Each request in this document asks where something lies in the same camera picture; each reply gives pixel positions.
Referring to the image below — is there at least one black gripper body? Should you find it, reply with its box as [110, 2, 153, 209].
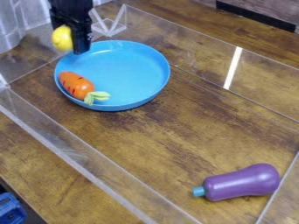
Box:
[47, 0, 93, 26]

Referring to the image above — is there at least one clear acrylic corner bracket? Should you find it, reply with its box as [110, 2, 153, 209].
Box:
[90, 4, 126, 38]

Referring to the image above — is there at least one blue plastic plate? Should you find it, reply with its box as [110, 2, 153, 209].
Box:
[53, 40, 170, 111]

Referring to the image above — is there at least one purple toy eggplant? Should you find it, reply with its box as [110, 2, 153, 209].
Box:
[190, 164, 280, 201]

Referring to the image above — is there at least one orange toy carrot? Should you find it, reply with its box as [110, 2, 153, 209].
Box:
[58, 72, 110, 105]

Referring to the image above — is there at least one white translucent curtain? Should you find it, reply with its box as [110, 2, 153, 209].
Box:
[0, 0, 112, 53]

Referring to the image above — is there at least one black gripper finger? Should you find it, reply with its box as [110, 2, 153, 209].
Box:
[50, 16, 62, 29]
[70, 25, 92, 55]

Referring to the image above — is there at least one clear acrylic enclosure wall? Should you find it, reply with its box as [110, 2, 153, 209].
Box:
[0, 0, 299, 224]

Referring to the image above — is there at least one blue plastic object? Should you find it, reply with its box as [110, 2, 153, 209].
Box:
[0, 192, 26, 224]

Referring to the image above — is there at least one yellow toy lemon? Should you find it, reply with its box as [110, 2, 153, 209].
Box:
[50, 25, 72, 52]

